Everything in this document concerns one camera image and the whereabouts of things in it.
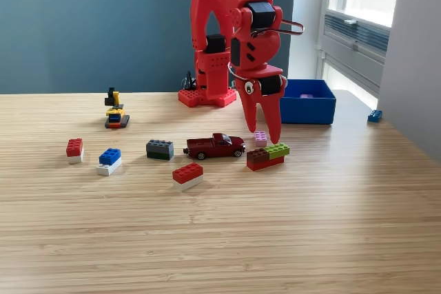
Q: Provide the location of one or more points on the pink purple brick stack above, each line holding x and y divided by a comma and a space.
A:
306, 95

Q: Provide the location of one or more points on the dark red toy pickup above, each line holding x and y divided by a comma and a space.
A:
213, 148

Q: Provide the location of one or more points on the grey brick stack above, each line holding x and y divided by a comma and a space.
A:
159, 149

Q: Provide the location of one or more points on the single blue brick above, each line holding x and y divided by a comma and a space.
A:
375, 116

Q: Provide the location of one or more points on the yellow toy digger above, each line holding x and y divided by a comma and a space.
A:
117, 120

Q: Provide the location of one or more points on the blue white brick stack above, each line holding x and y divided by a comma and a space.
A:
110, 157

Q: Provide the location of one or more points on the blue plastic bin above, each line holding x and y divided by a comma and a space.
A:
310, 111

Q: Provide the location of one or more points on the brown green red brick stack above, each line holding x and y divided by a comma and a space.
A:
265, 161

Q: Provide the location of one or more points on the long red white brick stack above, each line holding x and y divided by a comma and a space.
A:
187, 175

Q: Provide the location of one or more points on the grey slatted window vent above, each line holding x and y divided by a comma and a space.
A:
361, 34

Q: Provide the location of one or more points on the small red white brick stack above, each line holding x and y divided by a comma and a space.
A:
74, 147

